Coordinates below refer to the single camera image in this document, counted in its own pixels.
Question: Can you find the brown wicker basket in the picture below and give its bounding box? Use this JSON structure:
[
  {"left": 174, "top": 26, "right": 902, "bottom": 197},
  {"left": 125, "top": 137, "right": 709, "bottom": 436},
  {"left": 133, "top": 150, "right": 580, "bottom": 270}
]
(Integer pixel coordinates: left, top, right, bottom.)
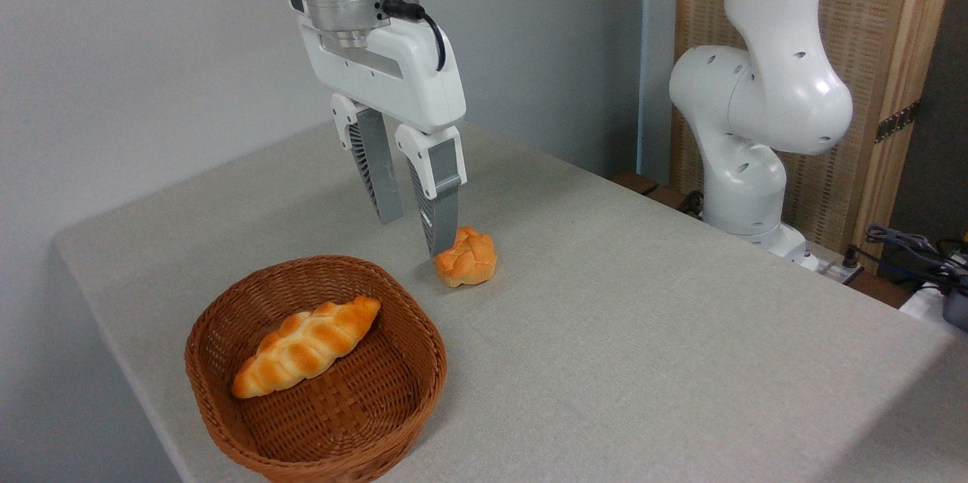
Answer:
[{"left": 184, "top": 255, "right": 448, "bottom": 483}]

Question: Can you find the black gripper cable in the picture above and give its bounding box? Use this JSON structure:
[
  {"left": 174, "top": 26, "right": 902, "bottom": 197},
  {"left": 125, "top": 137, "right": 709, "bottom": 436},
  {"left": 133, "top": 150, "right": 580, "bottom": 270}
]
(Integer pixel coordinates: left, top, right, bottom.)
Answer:
[{"left": 380, "top": 0, "right": 448, "bottom": 73}]

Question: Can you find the long braided bread loaf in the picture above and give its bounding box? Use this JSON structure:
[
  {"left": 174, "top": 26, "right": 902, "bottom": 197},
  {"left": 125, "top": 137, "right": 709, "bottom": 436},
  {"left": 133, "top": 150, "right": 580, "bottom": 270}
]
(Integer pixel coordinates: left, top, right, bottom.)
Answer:
[{"left": 231, "top": 296, "right": 382, "bottom": 400}]

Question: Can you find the bundle of dark cables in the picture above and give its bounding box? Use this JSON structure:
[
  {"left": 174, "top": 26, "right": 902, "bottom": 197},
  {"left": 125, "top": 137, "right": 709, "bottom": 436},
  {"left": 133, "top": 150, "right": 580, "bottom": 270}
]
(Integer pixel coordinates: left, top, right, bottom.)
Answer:
[{"left": 864, "top": 224, "right": 968, "bottom": 289}]

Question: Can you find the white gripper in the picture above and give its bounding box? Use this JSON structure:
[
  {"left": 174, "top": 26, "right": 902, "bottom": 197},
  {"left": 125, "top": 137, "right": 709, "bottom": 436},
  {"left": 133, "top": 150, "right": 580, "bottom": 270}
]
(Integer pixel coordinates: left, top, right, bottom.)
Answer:
[{"left": 297, "top": 14, "right": 467, "bottom": 257}]

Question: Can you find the black strap on screen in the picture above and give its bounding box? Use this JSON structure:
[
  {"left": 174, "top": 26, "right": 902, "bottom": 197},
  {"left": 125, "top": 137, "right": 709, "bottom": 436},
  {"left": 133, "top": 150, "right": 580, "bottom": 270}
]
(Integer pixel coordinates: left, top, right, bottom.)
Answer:
[{"left": 875, "top": 100, "right": 922, "bottom": 144}]

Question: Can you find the dark grey round device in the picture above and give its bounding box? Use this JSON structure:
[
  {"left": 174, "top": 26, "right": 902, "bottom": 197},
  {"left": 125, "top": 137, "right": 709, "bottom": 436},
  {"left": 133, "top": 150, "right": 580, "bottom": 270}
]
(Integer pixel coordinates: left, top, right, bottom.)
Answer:
[{"left": 942, "top": 285, "right": 968, "bottom": 331}]

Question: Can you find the round knotted bread roll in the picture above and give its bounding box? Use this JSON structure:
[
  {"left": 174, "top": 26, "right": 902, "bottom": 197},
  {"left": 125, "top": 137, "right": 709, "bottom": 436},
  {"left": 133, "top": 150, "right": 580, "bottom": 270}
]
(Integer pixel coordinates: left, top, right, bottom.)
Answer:
[{"left": 433, "top": 226, "right": 498, "bottom": 288}]

